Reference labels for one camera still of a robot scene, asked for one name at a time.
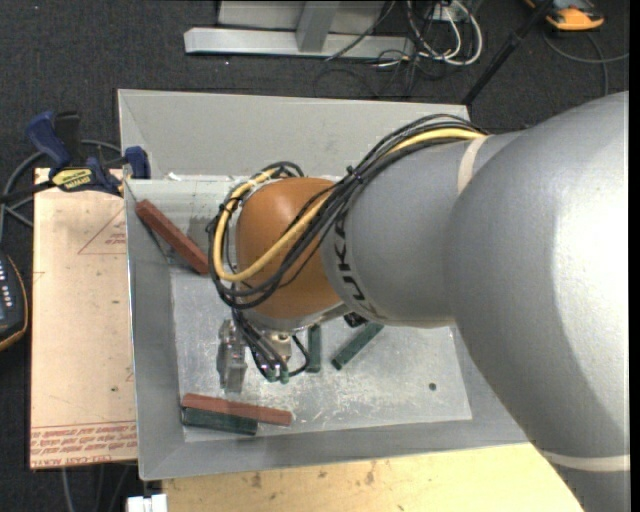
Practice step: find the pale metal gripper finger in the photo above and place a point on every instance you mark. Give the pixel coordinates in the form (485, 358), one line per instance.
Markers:
(223, 350)
(237, 375)

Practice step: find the red-brown flat block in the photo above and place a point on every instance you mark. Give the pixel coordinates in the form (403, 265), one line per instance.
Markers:
(235, 409)
(172, 236)

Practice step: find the dark green flat block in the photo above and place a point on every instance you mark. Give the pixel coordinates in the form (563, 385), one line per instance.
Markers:
(356, 347)
(217, 424)
(314, 350)

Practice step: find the brown cardboard board, red print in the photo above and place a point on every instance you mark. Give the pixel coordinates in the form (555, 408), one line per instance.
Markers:
(80, 320)

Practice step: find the grey metal bin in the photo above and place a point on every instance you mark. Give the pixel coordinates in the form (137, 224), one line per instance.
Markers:
(210, 135)

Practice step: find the black cylinder on white bracket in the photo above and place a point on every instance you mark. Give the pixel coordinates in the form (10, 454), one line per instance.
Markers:
(356, 320)

